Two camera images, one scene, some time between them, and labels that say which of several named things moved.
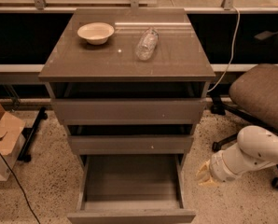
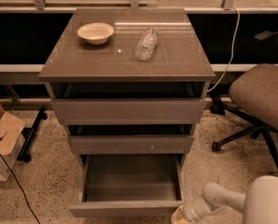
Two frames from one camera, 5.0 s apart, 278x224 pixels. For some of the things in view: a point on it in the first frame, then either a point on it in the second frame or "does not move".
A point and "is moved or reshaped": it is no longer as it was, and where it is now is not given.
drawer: [132, 145] does not move
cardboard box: [6, 133] does not move
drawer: [139, 189] is moved or reshaped
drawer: [130, 111] does not move
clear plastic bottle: [147, 44] does not move
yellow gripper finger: [203, 175] -> [177, 216]
